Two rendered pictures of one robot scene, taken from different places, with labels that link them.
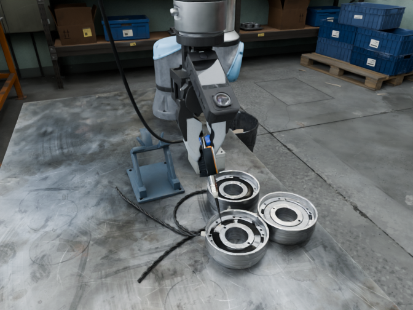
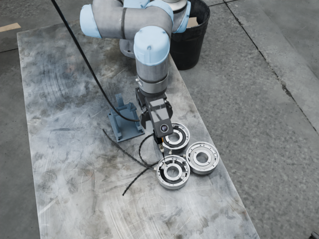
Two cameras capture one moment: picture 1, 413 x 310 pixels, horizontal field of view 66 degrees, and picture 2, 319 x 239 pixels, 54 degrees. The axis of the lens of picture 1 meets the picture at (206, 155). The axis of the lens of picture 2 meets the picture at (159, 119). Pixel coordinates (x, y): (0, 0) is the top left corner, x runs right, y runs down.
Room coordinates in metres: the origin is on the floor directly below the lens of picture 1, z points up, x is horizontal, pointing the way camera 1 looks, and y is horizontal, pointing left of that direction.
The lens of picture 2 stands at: (-0.01, -0.02, 1.74)
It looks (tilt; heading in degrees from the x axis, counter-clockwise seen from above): 57 degrees down; 2
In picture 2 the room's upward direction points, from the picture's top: 1 degrees counter-clockwise
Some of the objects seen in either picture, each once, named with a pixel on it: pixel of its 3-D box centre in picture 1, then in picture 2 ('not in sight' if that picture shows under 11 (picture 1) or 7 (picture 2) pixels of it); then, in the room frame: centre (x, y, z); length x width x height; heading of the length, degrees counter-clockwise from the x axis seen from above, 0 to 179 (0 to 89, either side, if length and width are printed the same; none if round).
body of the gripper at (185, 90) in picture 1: (198, 71); (152, 95); (0.50, 0.01, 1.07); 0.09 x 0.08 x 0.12; 23
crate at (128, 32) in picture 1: (125, 27); not in sight; (3.98, 0.95, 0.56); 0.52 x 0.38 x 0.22; 107
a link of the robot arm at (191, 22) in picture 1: (198, 17); (151, 78); (0.49, 0.01, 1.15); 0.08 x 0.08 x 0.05
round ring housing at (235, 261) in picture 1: (236, 238); (173, 172); (0.39, -0.05, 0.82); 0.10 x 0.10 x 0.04
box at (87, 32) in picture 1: (75, 23); not in sight; (3.78, 1.45, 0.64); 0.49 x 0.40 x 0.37; 115
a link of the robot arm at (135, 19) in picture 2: not in sight; (150, 25); (0.59, 0.02, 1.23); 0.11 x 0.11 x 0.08; 85
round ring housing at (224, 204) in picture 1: (233, 192); (173, 138); (0.51, -0.05, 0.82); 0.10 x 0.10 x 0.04
